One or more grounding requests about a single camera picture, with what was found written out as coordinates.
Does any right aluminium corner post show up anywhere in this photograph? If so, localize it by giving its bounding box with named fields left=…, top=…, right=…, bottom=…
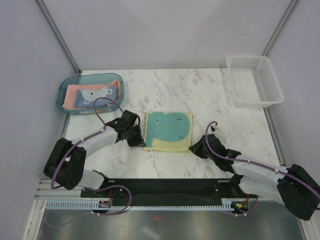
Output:
left=261, top=0, right=300, bottom=56

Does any teal transparent plastic bin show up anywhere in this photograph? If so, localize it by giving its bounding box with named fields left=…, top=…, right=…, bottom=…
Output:
left=56, top=73, right=125, bottom=115

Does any teal cloth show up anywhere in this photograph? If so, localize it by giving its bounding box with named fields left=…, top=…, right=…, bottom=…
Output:
left=144, top=111, right=192, bottom=148

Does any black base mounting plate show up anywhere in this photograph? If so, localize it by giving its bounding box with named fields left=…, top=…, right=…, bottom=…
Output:
left=79, top=177, right=258, bottom=207

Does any white slotted cable duct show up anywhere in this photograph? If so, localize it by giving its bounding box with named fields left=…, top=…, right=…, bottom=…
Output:
left=45, top=199, right=236, bottom=211

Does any white perforated plastic basket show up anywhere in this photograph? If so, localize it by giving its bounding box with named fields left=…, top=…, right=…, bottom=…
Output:
left=226, top=55, right=284, bottom=108

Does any yellow cloth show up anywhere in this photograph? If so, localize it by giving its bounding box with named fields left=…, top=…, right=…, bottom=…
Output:
left=144, top=125, right=192, bottom=152

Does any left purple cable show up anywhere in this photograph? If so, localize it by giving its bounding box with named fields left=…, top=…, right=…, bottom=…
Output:
left=46, top=96, right=133, bottom=229

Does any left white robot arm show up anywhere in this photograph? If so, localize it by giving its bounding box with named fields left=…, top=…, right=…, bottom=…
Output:
left=43, top=110, right=146, bottom=197

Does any blue cloth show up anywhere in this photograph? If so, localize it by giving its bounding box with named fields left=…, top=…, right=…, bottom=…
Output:
left=73, top=85, right=119, bottom=108

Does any aluminium corner post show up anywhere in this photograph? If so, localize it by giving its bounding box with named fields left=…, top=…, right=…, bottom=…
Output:
left=35, top=0, right=82, bottom=75
left=261, top=0, right=300, bottom=56

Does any aluminium extrusion rail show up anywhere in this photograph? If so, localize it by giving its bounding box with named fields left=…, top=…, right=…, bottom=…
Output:
left=34, top=178, right=308, bottom=201

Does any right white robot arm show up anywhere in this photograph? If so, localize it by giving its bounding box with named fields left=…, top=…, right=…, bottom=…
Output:
left=189, top=134, right=320, bottom=221

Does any left aluminium corner post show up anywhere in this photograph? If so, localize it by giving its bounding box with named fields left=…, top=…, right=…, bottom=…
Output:
left=35, top=0, right=82, bottom=75

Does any pink towel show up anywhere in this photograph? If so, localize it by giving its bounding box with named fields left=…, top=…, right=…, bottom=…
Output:
left=62, top=80, right=121, bottom=111

